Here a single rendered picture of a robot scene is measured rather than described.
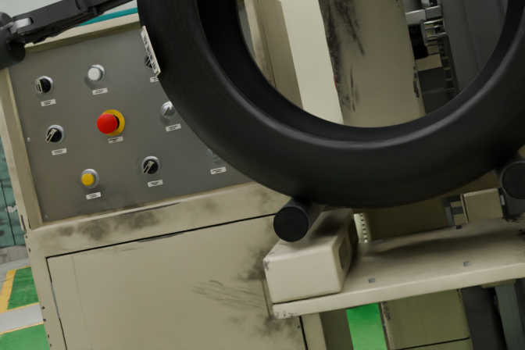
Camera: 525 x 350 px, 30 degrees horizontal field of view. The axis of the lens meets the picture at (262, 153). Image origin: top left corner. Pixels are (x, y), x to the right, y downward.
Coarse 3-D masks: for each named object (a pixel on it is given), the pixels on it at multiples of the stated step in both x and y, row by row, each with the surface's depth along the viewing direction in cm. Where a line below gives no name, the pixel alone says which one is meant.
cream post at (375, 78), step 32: (320, 0) 154; (352, 0) 153; (384, 0) 153; (352, 32) 154; (384, 32) 153; (352, 64) 154; (384, 64) 153; (352, 96) 155; (384, 96) 154; (416, 96) 153; (384, 224) 156; (416, 224) 155; (384, 320) 158; (416, 320) 156; (448, 320) 155
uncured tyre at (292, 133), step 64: (192, 0) 119; (512, 0) 140; (192, 64) 120; (256, 64) 149; (512, 64) 114; (192, 128) 125; (256, 128) 119; (320, 128) 146; (384, 128) 144; (448, 128) 115; (512, 128) 116; (320, 192) 121; (384, 192) 120
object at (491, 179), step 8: (520, 152) 149; (488, 176) 150; (472, 184) 150; (480, 184) 150; (488, 184) 150; (496, 184) 150; (448, 192) 151; (456, 192) 151; (464, 192) 151; (288, 200) 155; (328, 208) 154; (336, 208) 154; (384, 208) 153
